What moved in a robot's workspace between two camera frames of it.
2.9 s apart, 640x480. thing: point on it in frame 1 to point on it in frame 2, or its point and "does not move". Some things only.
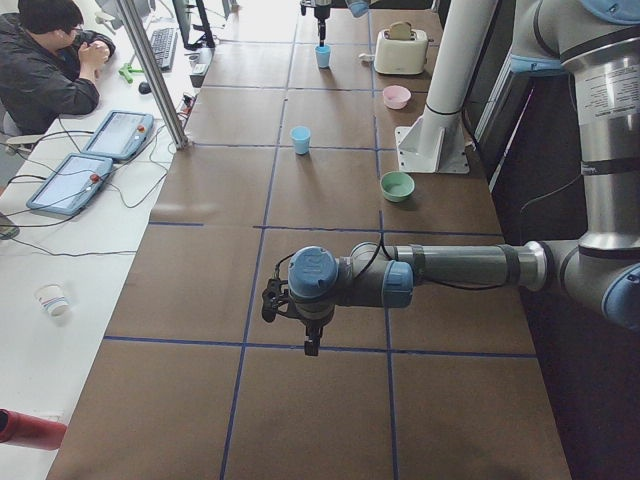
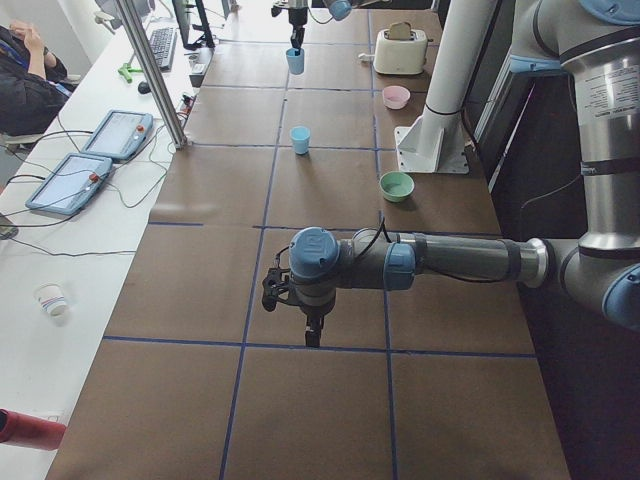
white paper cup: x=52 y=299 does not move
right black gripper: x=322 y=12 to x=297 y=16
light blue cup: x=301 y=136 does not move
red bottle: x=28 y=431 does not move
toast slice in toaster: x=400 y=30 does not move
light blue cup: x=323 y=55 to x=296 y=63
